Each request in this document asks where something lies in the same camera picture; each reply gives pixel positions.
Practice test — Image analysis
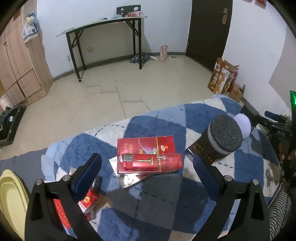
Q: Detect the wooden wardrobe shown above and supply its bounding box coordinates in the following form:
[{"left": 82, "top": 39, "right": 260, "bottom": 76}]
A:
[{"left": 1, "top": 1, "right": 53, "bottom": 110}]

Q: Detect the open black suitcase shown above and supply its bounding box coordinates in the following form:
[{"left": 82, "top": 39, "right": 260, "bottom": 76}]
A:
[{"left": 0, "top": 104, "right": 26, "bottom": 148}]

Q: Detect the pink bag on floor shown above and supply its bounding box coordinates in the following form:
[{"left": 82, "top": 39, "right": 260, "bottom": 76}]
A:
[{"left": 159, "top": 45, "right": 168, "bottom": 62}]

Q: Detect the orange printed cardboard box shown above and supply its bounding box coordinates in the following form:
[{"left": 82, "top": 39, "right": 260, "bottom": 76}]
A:
[{"left": 208, "top": 58, "right": 236, "bottom": 94}]

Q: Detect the black folding table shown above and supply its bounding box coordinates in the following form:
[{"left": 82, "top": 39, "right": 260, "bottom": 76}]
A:
[{"left": 56, "top": 16, "right": 147, "bottom": 82}]

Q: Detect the large black foam cylinder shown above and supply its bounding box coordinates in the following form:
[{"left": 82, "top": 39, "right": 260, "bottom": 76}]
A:
[{"left": 197, "top": 115, "right": 242, "bottom": 164}]

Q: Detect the red white cigarette box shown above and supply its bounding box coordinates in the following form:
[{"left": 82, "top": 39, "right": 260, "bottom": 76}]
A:
[{"left": 53, "top": 176, "right": 102, "bottom": 230}]

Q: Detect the brown cardboard box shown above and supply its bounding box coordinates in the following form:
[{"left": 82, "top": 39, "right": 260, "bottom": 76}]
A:
[{"left": 229, "top": 83, "right": 245, "bottom": 103}]

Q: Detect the silver box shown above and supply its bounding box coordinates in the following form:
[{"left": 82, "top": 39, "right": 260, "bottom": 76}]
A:
[{"left": 109, "top": 157, "right": 151, "bottom": 189}]

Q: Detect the dark wooden door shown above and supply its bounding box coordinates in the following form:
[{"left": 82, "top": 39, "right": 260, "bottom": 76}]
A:
[{"left": 186, "top": 0, "right": 233, "bottom": 71}]

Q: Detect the red cigarette carton with lighter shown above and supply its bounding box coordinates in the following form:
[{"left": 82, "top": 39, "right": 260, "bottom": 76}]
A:
[{"left": 117, "top": 136, "right": 183, "bottom": 175}]

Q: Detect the yellow oval plastic tray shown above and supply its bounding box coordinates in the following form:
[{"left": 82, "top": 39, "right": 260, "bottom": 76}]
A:
[{"left": 1, "top": 169, "right": 29, "bottom": 240}]

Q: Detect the blue white checkered quilt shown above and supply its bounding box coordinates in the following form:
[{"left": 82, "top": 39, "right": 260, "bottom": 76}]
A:
[{"left": 41, "top": 94, "right": 283, "bottom": 241}]

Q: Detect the lavender round compact case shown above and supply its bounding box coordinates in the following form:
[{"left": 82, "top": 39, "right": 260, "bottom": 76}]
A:
[{"left": 233, "top": 113, "right": 251, "bottom": 140}]

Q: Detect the dark clothes pile on floor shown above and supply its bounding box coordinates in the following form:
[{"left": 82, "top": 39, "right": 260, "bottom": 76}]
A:
[{"left": 129, "top": 52, "right": 159, "bottom": 64}]

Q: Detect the dark brown box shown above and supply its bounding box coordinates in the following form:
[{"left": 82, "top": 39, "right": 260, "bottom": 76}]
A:
[{"left": 186, "top": 136, "right": 217, "bottom": 165}]

